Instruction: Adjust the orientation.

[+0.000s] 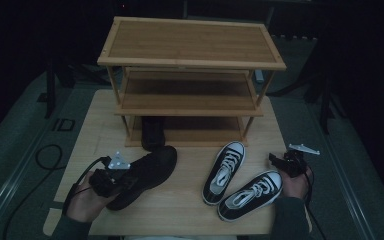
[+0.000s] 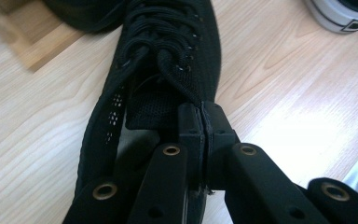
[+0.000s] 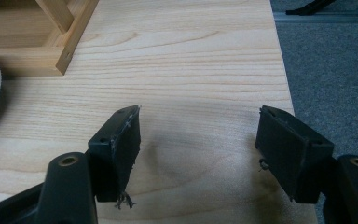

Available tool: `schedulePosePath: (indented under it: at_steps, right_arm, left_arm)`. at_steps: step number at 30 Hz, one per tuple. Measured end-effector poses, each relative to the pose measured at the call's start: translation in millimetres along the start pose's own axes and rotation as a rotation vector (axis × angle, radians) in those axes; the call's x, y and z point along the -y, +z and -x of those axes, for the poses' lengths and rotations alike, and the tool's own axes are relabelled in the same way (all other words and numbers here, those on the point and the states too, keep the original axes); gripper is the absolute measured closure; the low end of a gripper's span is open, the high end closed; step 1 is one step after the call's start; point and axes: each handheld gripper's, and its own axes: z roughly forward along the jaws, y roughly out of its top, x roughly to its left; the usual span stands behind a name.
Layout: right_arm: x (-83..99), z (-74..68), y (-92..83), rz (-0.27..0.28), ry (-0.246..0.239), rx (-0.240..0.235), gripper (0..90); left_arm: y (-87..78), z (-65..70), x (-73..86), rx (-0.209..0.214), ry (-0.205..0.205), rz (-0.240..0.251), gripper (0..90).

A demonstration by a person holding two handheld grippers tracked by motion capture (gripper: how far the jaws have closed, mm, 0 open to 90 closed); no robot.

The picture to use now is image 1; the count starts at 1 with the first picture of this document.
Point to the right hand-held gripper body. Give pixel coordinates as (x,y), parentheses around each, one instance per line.
(296,161)

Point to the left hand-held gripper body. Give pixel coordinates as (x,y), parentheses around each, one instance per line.
(106,181)

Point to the black mesh shoe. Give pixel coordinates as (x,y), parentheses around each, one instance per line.
(153,170)
(153,133)

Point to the black and white canvas sneaker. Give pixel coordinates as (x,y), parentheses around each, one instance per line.
(246,200)
(225,170)

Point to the wooden three-tier shoe rack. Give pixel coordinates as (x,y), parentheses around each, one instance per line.
(193,40)

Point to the person's right hand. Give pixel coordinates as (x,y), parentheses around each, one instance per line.
(295,186)

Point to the person's left hand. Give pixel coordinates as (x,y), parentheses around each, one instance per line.
(85,203)

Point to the dark metal stand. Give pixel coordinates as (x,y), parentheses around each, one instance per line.
(50,93)
(326,106)

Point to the small grey box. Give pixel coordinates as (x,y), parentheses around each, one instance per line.
(259,76)

